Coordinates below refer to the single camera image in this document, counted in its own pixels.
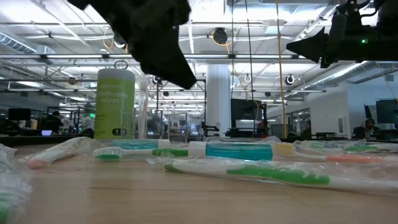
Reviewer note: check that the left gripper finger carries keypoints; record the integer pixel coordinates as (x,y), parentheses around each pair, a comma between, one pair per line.
(168,68)

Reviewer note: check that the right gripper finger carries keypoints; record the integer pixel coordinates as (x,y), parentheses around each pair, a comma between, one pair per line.
(311,45)

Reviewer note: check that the teal mouthwash bottle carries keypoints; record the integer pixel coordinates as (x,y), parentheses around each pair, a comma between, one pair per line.
(239,151)
(136,144)

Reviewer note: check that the green white toothbrush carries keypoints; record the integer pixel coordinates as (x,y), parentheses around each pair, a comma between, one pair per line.
(107,153)
(360,148)
(9,186)
(280,175)

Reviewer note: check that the orange white toothbrush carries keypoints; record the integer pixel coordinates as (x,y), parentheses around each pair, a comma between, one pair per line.
(46,157)

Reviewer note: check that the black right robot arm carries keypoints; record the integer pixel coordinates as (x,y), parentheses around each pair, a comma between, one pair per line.
(388,12)

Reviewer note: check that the clear acrylic organizer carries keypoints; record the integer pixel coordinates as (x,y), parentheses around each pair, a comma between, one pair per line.
(174,124)

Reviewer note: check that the white building column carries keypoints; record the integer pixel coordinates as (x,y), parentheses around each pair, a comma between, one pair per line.
(218,99)

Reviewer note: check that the dark blue computer monitor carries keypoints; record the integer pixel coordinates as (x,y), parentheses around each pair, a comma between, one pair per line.
(387,110)

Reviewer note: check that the green disinfecting wipes canister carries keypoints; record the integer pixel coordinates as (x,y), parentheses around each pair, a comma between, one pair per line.
(113,105)

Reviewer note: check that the small black robot stand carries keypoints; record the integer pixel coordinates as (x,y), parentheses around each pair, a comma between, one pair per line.
(209,128)

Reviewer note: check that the person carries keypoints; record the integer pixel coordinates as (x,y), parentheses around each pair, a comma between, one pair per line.
(367,129)
(54,123)

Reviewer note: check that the black equipment cabinet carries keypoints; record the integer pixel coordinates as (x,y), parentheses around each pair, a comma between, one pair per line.
(245,112)

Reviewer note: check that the orange toothbrush yellow bristles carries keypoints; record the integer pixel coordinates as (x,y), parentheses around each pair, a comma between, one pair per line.
(351,159)

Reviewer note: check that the black computer monitor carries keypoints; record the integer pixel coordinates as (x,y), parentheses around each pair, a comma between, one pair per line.
(19,114)

